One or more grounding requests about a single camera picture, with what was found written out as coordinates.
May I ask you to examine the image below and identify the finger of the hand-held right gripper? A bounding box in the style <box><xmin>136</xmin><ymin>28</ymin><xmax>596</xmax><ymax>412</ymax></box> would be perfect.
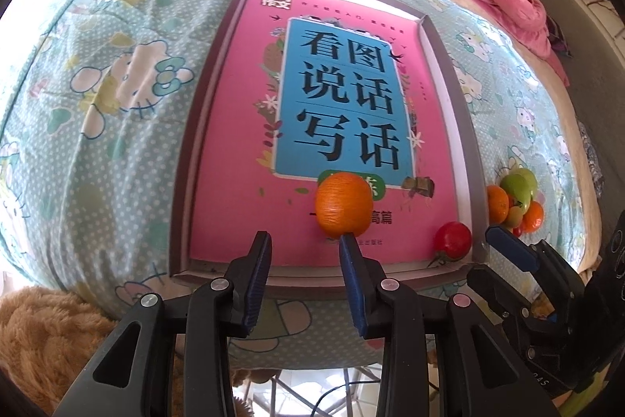
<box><xmin>486</xmin><ymin>225</ymin><xmax>593</xmax><ymax>326</ymax></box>
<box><xmin>468</xmin><ymin>265</ymin><xmax>536</xmax><ymax>336</ymax></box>

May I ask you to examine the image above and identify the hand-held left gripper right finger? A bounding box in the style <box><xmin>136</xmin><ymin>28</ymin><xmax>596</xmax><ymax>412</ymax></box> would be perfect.
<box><xmin>338</xmin><ymin>234</ymin><xmax>562</xmax><ymax>417</ymax></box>

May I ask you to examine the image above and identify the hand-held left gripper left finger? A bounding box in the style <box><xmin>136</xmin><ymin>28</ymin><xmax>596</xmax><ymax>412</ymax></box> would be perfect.
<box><xmin>51</xmin><ymin>230</ymin><xmax>274</xmax><ymax>417</ymax></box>

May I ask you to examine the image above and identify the orange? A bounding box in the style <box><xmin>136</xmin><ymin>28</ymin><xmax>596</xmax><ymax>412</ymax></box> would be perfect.
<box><xmin>315</xmin><ymin>173</ymin><xmax>374</xmax><ymax>238</ymax></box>
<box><xmin>520</xmin><ymin>200</ymin><xmax>545</xmax><ymax>233</ymax></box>
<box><xmin>487</xmin><ymin>185</ymin><xmax>511</xmax><ymax>225</ymax></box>

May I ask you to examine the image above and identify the grey cardboard box tray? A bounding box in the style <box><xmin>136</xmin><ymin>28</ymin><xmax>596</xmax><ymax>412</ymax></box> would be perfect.
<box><xmin>168</xmin><ymin>0</ymin><xmax>490</xmax><ymax>301</ymax></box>

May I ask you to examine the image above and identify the dark patterned cloth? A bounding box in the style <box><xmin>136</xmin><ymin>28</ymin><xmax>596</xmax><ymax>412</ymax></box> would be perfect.
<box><xmin>576</xmin><ymin>119</ymin><xmax>611</xmax><ymax>203</ymax></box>

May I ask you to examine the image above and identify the pink book with blue panel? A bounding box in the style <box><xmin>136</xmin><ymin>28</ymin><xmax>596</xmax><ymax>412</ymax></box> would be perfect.
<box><xmin>188</xmin><ymin>0</ymin><xmax>472</xmax><ymax>265</ymax></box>

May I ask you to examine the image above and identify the cartoon cat print bedsheet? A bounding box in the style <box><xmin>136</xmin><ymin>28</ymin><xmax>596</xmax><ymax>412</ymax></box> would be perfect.
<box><xmin>0</xmin><ymin>0</ymin><xmax>601</xmax><ymax>371</ymax></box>

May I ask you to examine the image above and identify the purple striped cloth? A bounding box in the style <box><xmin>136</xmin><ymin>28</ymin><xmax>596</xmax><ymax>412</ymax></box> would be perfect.
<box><xmin>544</xmin><ymin>14</ymin><xmax>574</xmax><ymax>59</ymax></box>

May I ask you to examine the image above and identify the grey foam mat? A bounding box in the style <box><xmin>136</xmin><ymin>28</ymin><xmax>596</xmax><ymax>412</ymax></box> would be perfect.
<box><xmin>522</xmin><ymin>0</ymin><xmax>625</xmax><ymax>154</ymax></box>

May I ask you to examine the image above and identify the brown fuzzy plush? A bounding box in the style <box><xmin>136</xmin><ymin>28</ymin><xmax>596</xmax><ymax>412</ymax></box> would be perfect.
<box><xmin>0</xmin><ymin>287</ymin><xmax>259</xmax><ymax>401</ymax></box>

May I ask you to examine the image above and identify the black cable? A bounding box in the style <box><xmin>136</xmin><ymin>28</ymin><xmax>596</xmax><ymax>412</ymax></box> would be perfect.
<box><xmin>307</xmin><ymin>379</ymin><xmax>382</xmax><ymax>417</ymax></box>

